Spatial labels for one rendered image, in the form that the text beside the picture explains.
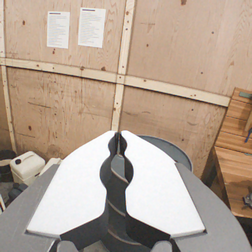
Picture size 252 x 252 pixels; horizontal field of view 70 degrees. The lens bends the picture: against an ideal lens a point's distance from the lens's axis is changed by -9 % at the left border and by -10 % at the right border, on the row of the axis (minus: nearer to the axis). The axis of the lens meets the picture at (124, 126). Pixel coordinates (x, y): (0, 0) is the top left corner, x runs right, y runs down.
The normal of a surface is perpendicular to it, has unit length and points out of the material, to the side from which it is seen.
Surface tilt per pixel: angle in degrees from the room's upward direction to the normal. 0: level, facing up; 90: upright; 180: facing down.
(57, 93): 91
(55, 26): 90
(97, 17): 90
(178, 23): 90
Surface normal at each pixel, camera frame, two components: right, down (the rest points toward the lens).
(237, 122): -0.23, 0.43
